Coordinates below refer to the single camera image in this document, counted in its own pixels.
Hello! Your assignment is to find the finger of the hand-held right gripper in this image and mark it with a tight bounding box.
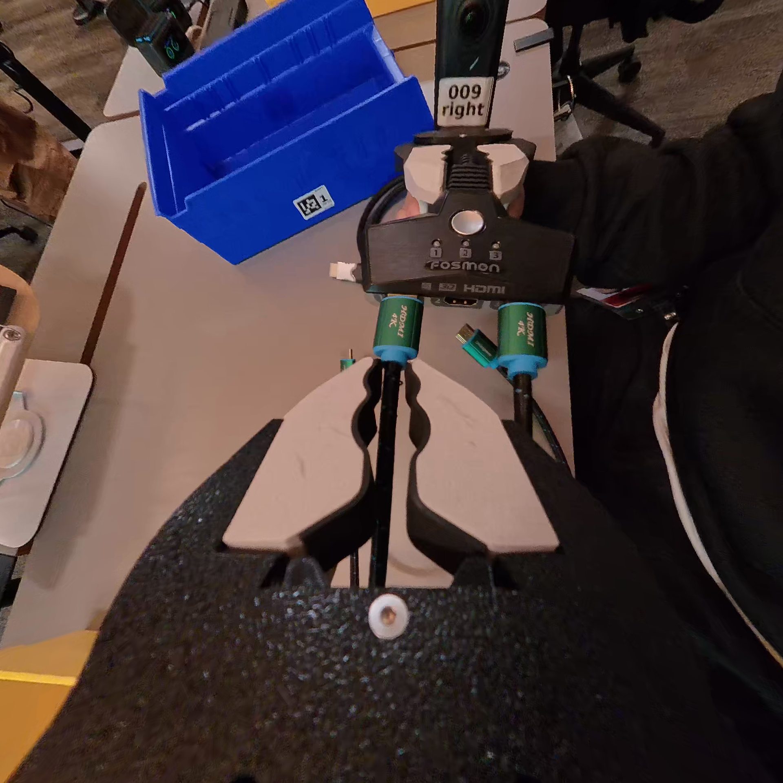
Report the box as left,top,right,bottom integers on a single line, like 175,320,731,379
403,147,453,204
488,146,531,201

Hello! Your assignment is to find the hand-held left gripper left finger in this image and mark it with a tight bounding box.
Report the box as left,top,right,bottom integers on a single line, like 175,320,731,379
221,358,375,570

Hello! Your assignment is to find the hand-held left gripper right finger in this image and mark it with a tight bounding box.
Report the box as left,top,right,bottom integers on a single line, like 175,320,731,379
404,360,560,573

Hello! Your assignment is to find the black cable with green plugs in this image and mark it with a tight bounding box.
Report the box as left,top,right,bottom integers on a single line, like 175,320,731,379
367,295,566,589
339,301,548,588

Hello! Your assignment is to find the person's right forearm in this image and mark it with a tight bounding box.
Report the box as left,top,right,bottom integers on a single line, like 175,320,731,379
526,92,783,288

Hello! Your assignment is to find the person's right hand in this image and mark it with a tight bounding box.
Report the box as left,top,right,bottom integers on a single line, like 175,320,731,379
394,192,439,222

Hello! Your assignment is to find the black office chair base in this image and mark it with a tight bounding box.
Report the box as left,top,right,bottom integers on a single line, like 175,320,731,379
547,18,668,148

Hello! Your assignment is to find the blue plastic bin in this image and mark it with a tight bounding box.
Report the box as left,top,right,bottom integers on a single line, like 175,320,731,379
137,0,435,265

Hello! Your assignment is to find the red and white card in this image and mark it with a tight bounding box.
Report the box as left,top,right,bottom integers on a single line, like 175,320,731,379
575,283,658,322

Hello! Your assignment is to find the person's black hoodie torso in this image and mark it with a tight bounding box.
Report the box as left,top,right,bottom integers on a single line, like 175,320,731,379
563,232,783,783

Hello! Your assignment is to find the black device with lit display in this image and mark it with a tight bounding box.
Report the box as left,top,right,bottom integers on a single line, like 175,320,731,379
135,12,197,68

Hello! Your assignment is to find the yellow plastic bin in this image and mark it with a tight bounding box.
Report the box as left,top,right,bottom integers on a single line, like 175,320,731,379
0,630,99,783

